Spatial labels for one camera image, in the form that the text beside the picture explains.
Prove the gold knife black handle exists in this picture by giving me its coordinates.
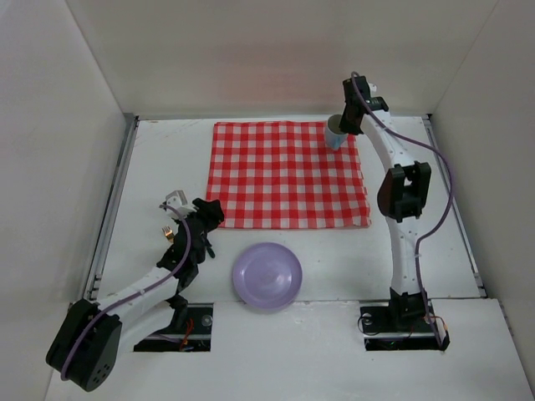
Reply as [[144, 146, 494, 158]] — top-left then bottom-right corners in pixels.
[[205, 239, 216, 259]]

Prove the light blue mug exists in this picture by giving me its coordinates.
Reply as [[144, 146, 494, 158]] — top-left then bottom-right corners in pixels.
[[324, 114, 349, 151]]

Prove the red white checkered cloth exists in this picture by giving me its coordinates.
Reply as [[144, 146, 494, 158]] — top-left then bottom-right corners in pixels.
[[206, 121, 371, 230]]

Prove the purple plate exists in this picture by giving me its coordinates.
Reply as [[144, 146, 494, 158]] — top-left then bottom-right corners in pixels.
[[232, 242, 303, 312]]

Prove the gold fork black handle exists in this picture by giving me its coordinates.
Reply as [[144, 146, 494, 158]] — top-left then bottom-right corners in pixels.
[[161, 226, 175, 243]]

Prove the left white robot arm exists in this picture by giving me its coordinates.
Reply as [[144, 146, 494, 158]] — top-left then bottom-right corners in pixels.
[[45, 198, 225, 392]]

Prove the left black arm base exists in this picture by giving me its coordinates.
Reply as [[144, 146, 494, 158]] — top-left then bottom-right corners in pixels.
[[133, 303, 214, 353]]

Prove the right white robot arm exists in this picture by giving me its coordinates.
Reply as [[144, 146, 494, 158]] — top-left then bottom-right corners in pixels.
[[339, 73, 431, 334]]

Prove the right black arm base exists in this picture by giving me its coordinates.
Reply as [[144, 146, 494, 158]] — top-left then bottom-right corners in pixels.
[[357, 292, 451, 352]]

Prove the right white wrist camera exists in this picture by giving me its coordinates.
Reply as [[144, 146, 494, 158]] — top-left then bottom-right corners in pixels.
[[368, 83, 377, 97]]

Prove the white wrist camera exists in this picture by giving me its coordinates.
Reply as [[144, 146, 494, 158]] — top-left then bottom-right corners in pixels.
[[368, 83, 377, 97], [160, 190, 193, 220]]

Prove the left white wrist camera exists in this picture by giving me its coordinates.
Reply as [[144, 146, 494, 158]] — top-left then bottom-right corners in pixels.
[[160, 190, 193, 220]]

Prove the right aluminium rail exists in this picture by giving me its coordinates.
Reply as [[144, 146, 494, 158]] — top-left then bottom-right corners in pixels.
[[422, 114, 488, 298]]

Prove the aluminium rail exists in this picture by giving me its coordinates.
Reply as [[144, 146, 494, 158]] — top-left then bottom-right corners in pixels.
[[82, 113, 139, 301], [422, 114, 488, 298]]

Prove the left aluminium rail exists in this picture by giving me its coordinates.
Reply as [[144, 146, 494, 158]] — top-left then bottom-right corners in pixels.
[[82, 113, 139, 301]]

